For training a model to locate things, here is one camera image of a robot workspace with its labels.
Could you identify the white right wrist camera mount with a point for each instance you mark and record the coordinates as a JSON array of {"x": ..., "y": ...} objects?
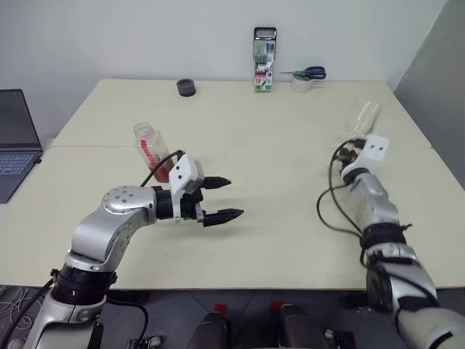
[{"x": 376, "y": 151}]

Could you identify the grey partition panel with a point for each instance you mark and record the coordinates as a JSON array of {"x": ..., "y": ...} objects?
[{"x": 443, "y": 91}]

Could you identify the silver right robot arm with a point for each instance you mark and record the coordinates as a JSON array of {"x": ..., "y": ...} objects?
[{"x": 374, "y": 203}]

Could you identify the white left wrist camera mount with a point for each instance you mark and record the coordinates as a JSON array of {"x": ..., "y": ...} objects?
[{"x": 179, "y": 174}]

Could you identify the dark grey laptop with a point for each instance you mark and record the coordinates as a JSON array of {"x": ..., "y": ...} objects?
[{"x": 14, "y": 123}]

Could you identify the clear bottle with red contents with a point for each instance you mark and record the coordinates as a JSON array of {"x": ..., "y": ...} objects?
[{"x": 150, "y": 145}]

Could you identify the marker pen pack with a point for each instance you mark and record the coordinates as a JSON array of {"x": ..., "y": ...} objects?
[{"x": 265, "y": 62}]

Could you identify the clear tape roll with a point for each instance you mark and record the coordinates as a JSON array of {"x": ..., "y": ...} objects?
[{"x": 296, "y": 86}]

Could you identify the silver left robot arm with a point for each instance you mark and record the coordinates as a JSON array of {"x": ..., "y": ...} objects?
[{"x": 94, "y": 232}]

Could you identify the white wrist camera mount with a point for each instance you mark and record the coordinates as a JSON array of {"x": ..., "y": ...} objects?
[
  {"x": 376, "y": 151},
  {"x": 179, "y": 174}
]

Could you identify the dark grey round container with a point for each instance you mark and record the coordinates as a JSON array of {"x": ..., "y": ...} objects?
[{"x": 186, "y": 88}]

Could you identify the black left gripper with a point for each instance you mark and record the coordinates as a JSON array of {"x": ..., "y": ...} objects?
[{"x": 189, "y": 207}]

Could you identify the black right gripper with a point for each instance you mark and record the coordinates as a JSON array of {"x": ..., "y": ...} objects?
[{"x": 348, "y": 154}]

